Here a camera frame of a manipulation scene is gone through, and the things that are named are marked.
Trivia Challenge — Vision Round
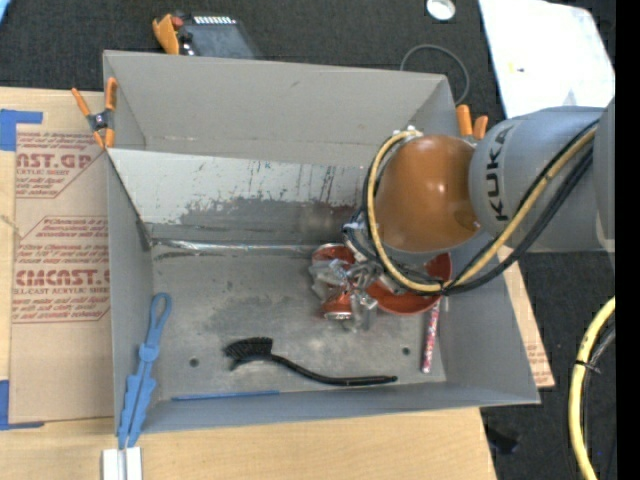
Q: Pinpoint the grey metal bin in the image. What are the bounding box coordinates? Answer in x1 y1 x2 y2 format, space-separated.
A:
101 49 543 437

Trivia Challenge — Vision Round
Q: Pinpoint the red crushed drink can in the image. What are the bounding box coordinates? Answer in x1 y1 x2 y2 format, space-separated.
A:
311 244 362 322

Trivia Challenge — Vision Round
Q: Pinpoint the black long-handled brush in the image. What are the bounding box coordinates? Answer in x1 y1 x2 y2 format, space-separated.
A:
222 336 400 388

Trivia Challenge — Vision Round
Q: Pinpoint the brown cardboard board red print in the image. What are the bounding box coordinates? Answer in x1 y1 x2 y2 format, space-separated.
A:
0 85 557 426

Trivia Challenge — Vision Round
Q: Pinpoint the orange-red bowl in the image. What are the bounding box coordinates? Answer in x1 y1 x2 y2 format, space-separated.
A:
363 249 454 317

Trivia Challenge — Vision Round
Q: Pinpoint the patterned red and white stick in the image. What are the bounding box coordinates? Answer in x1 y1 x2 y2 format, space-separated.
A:
420 298 443 375

